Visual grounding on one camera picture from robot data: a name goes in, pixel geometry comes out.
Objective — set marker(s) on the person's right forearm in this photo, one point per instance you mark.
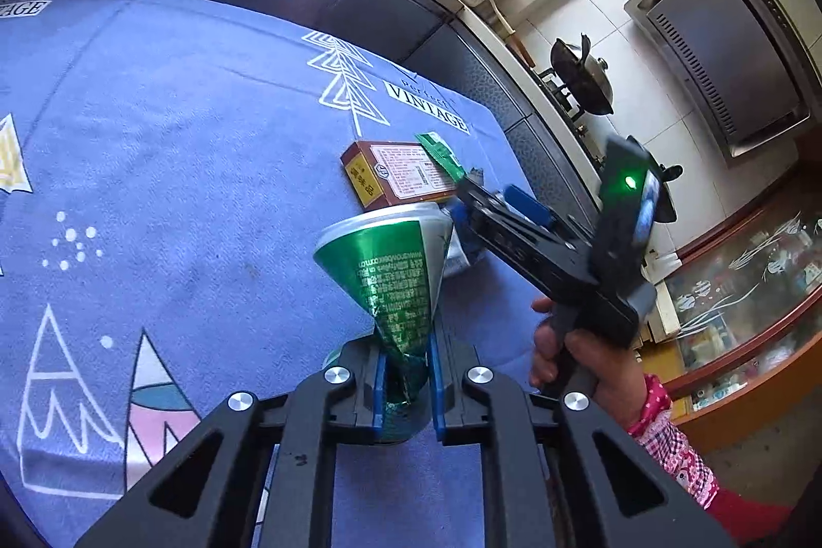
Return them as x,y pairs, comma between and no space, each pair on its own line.
681,458

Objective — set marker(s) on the brown seasoning box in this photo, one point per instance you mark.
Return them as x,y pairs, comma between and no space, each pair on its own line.
398,175

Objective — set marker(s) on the glass display cabinet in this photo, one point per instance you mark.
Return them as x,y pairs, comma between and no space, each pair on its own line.
738,291

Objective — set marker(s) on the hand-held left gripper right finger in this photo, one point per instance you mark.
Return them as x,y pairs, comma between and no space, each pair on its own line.
438,394

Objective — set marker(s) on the black wok with lid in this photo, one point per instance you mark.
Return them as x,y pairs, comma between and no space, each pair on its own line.
584,73

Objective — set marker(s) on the blue printed tablecloth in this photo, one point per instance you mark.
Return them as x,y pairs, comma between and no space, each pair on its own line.
160,169

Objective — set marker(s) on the person's right hand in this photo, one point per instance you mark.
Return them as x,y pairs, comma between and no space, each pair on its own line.
610,368

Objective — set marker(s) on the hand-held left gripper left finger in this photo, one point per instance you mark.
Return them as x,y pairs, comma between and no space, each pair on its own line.
379,394

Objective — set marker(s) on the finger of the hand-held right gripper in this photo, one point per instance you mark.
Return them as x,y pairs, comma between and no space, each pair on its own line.
520,246
526,204

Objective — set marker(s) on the gas stove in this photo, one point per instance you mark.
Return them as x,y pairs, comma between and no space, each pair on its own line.
565,102

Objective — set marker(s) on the blue milk carton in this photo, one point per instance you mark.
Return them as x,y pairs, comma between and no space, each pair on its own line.
459,259

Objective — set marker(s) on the green snack bag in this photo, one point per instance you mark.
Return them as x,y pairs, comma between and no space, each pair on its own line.
392,272

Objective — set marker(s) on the small green packet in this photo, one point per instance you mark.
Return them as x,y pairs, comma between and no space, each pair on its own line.
440,153

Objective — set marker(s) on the steel range hood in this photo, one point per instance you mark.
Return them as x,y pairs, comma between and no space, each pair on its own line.
719,53

